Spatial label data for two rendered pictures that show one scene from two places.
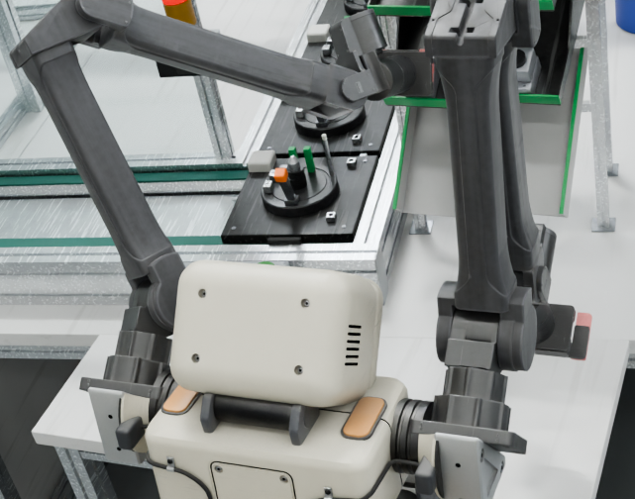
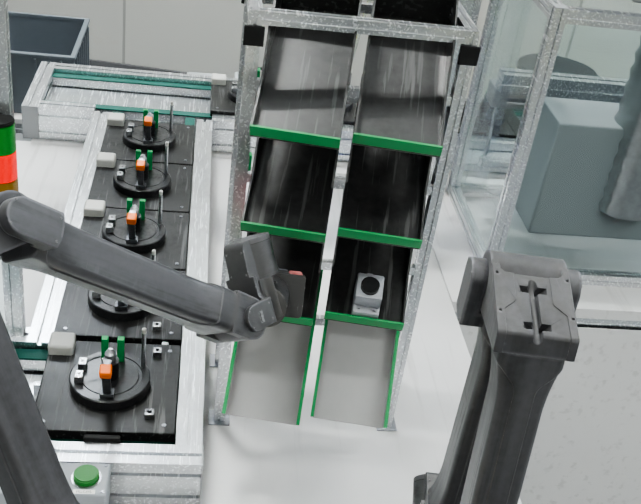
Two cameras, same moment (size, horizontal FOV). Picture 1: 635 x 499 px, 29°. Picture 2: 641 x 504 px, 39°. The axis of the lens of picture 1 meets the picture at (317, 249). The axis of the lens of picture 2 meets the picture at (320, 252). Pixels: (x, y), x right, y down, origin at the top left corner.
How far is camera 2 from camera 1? 72 cm
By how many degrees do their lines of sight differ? 25
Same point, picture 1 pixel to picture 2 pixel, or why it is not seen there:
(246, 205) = (52, 394)
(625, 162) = not seen: hidden behind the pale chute
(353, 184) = (163, 376)
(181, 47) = (102, 269)
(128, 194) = (39, 452)
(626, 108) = not seen: hidden behind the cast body
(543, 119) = (362, 333)
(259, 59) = (174, 285)
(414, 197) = (238, 400)
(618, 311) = not seen: outside the picture
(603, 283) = (401, 486)
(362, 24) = (261, 248)
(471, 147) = (514, 447)
